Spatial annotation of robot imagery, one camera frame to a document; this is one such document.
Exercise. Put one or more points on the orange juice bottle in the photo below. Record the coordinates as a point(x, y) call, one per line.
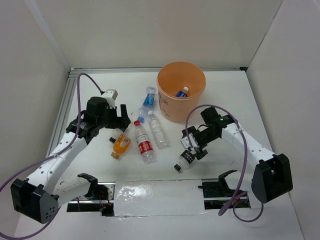
point(120, 146)

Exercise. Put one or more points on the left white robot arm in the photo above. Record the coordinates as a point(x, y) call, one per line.
point(41, 194)

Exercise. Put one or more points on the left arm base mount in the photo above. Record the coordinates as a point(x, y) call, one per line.
point(102, 201)

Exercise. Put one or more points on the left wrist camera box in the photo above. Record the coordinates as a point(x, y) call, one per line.
point(110, 95)

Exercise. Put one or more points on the dark blue pepsi bottle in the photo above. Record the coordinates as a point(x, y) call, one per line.
point(115, 135)

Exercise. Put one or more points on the orange plastic bin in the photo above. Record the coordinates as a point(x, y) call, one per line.
point(180, 86)

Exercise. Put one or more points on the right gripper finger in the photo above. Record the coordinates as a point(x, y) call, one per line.
point(190, 132)
point(200, 153)

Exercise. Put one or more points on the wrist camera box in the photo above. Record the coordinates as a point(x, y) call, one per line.
point(189, 142)
point(110, 95)

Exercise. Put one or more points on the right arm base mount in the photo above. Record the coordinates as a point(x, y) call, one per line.
point(217, 191)

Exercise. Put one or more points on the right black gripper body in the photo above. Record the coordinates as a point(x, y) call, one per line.
point(204, 137)

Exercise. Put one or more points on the crushed blue label bottle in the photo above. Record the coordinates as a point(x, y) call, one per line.
point(147, 104)

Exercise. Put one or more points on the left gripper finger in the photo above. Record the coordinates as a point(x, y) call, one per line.
point(121, 123)
point(123, 110)

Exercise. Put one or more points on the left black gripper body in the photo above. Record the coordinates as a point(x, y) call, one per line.
point(107, 120)

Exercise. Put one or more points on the red label water bottle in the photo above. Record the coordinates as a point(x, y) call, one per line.
point(143, 142)

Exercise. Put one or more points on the clear unlabeled plastic bottle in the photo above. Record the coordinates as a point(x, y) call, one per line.
point(157, 130)

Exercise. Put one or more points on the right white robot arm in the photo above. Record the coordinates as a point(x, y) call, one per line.
point(272, 175)

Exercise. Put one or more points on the blue label bottle in bin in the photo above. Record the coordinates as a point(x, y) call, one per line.
point(183, 93)

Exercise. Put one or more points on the black label tesla bottle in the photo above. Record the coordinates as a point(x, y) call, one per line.
point(186, 161)

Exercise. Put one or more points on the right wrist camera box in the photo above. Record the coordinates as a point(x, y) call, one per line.
point(189, 142)

